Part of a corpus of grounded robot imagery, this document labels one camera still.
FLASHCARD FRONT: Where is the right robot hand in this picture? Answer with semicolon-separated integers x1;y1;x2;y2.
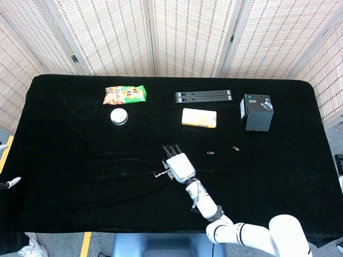
161;143;196;185

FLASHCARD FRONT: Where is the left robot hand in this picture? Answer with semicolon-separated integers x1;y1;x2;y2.
0;144;22;190

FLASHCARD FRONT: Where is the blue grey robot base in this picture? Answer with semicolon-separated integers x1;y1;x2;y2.
111;232;226;257

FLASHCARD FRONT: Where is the yellow floor tape strip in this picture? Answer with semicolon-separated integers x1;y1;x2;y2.
80;231;92;257
0;135;14;173

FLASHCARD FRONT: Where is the yellow rectangular box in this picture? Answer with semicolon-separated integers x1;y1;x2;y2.
181;108;218;129

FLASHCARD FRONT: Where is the black trouser leg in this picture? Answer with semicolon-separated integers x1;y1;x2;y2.
0;231;31;255

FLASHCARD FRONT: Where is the white sneaker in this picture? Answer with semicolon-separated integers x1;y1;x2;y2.
19;232;49;257

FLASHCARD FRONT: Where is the black velvet tablecloth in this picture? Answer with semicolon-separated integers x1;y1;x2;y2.
0;74;343;249

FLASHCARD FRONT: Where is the black cardboard product box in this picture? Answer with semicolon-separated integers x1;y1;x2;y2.
239;94;274;132

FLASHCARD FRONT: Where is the green orange snack bag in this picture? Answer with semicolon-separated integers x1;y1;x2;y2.
102;85;148;105

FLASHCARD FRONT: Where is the woven bamboo screen panel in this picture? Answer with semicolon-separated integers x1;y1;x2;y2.
0;0;91;76
219;0;343;80
44;0;156;78
0;14;45;134
147;0;243;78
290;16;343;131

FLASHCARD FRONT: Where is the black device on floor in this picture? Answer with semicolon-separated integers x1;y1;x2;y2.
334;154;343;175

